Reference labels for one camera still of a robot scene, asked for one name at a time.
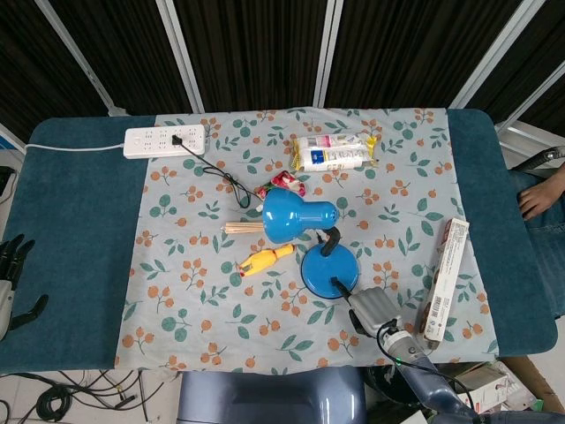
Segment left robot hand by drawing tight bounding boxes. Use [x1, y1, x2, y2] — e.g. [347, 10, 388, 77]
[0, 233, 49, 342]

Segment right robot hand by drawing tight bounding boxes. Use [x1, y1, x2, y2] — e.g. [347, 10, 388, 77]
[330, 276, 403, 340]

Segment blue desk lamp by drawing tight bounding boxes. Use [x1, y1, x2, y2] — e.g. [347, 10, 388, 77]
[261, 187, 361, 299]

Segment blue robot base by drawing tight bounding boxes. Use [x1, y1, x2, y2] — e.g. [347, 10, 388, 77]
[177, 366, 367, 424]

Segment teal table cover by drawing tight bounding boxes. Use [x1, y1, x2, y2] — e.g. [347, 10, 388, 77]
[0, 109, 559, 375]

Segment long cardboard cookie box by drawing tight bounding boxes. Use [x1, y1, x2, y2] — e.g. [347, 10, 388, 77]
[417, 217, 471, 352]

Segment floral grey tablecloth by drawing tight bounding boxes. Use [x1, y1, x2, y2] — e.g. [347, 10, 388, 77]
[114, 107, 501, 370]

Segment yellow rubber chicken toy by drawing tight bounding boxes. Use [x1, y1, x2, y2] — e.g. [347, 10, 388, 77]
[238, 243, 296, 278]

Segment cardboard box on floor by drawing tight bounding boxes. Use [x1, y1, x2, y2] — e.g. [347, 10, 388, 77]
[449, 360, 516, 412]

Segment bundle of wooden sticks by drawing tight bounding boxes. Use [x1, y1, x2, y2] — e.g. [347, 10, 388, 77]
[220, 221, 266, 236]

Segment red floral snack packet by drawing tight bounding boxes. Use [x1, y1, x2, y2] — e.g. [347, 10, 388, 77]
[257, 170, 310, 201]

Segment white yellow wrapped package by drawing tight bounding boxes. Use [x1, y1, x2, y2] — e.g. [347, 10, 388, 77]
[289, 132, 381, 173]

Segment person's jeans leg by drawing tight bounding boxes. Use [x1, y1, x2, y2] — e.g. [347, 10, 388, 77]
[507, 170, 565, 319]

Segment person's hand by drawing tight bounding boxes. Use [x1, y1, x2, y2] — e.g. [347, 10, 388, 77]
[516, 165, 565, 222]

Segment white power strip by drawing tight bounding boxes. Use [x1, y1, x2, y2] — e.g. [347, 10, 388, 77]
[123, 124, 207, 160]

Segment black floor cables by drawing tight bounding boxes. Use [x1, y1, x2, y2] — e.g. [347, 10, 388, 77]
[0, 369, 164, 424]

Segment white power strip cable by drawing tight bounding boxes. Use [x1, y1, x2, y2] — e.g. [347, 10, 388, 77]
[24, 141, 126, 156]

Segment black power cord with plug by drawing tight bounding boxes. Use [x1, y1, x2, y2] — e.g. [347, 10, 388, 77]
[170, 134, 266, 209]

